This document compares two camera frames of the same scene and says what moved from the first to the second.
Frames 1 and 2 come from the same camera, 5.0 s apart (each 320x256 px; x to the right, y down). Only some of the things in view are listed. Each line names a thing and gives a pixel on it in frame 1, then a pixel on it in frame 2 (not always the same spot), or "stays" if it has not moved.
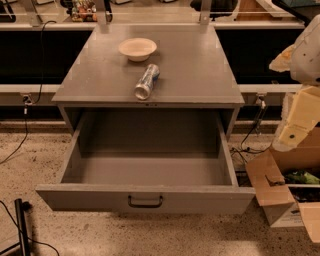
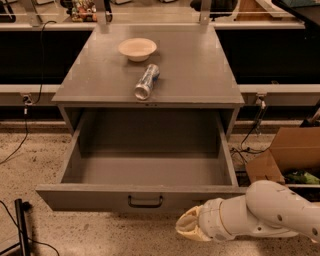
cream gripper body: [307, 56] -> [211, 219]
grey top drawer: [179, 161] stays
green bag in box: [301, 177] stays
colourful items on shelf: [84, 11] stays
